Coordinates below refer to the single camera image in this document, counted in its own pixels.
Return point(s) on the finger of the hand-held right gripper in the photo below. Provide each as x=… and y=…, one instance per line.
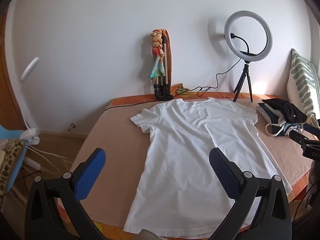
x=297, y=136
x=311, y=128

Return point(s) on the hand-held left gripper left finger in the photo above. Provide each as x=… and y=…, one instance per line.
x=90, y=172

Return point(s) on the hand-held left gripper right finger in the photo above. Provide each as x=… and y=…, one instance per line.
x=222, y=172

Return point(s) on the white t-shirt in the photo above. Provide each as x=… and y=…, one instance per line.
x=187, y=142

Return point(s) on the stack of folded clothes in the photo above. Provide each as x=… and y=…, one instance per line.
x=267, y=113

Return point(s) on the black garment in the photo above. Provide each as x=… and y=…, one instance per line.
x=287, y=110

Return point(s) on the green patterned white pillow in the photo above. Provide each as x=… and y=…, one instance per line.
x=302, y=80

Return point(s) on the metal door stopper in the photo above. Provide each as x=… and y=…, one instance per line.
x=72, y=127

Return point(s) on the blue chair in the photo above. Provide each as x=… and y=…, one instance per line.
x=18, y=165

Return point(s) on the orange patterned bedsheet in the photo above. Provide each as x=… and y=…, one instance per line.
x=125, y=101

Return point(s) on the leopard print cloth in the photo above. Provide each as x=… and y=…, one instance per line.
x=10, y=155

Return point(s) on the black mini tripod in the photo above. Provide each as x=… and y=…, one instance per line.
x=246, y=70

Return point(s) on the small colourful cloth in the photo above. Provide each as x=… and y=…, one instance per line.
x=178, y=89

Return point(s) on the white clamp lamp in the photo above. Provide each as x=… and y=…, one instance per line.
x=25, y=100

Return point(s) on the folded silver tripod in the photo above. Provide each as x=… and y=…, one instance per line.
x=165, y=67

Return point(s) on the orange patterned board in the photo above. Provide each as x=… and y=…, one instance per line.
x=170, y=62

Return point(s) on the colourful scarf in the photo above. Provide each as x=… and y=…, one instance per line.
x=156, y=70

